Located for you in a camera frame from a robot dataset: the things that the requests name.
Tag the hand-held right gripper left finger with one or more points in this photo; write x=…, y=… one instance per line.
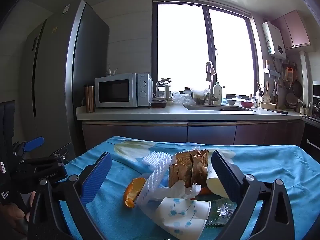
x=96, y=177

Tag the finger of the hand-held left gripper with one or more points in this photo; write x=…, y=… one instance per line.
x=62, y=153
x=33, y=142

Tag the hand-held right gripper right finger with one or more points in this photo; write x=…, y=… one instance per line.
x=226, y=177

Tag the cream plastic bottle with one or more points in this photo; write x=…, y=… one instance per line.
x=215, y=185

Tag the brown foil snack wrapper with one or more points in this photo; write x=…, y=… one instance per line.
x=199, y=167
x=181, y=172

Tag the green plastic wrapper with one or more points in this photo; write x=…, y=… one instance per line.
x=220, y=213

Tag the white tissue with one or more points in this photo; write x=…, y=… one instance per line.
x=175, y=190

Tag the white paper cup blue dots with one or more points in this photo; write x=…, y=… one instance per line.
x=180, y=212

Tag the white foam fruit net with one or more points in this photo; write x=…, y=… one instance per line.
x=155, y=177

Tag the person's left hand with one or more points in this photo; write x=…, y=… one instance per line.
x=12, y=213

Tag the blue floral tablecloth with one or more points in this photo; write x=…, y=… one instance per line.
x=275, y=162

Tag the copper travel tumbler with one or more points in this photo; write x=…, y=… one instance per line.
x=89, y=100

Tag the grey refrigerator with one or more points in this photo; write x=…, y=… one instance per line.
x=57, y=80

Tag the steel sink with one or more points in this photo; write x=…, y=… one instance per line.
x=217, y=108

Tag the white bowl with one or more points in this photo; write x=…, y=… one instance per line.
x=231, y=102

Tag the red bowl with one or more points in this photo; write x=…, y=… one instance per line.
x=247, y=104

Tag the kitchen base cabinet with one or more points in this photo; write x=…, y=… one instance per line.
x=162, y=132

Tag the white microwave oven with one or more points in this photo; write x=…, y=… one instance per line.
x=117, y=91

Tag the round yellow steamer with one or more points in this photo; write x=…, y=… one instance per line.
x=268, y=105

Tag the glass jar with dark contents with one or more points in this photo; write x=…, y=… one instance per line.
x=200, y=98

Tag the white pump soap bottle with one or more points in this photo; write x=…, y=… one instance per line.
x=217, y=93

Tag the kitchen knife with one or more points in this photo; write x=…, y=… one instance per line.
x=280, y=110

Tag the steel kitchen faucet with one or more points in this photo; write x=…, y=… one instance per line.
x=211, y=90

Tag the utensil holder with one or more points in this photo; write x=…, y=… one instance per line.
x=260, y=95

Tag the white slotted spatula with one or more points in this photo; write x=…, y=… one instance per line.
x=266, y=97

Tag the clear plastic bag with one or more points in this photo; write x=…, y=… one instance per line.
x=181, y=98

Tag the small lidded jar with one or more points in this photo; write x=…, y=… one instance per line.
x=187, y=91

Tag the black stove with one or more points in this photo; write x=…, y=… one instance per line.
x=311, y=135

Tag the white ornament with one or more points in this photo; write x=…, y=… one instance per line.
x=111, y=71

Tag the dark red lidded container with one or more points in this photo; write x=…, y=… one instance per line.
x=158, y=103

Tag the glass jug with lid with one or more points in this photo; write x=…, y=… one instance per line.
x=163, y=90

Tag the cloth on faucet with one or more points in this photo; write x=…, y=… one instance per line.
x=210, y=68

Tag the hanging frying pan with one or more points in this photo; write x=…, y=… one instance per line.
x=297, y=88

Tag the white vertical pipe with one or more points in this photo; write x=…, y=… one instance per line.
x=303, y=77

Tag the dark framed window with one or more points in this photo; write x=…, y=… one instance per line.
x=182, y=47

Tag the white water heater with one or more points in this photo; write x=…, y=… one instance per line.
x=273, y=40

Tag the grey wall rack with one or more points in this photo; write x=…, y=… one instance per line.
x=272, y=71

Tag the pink wall cabinet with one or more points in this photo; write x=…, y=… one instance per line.
x=292, y=30

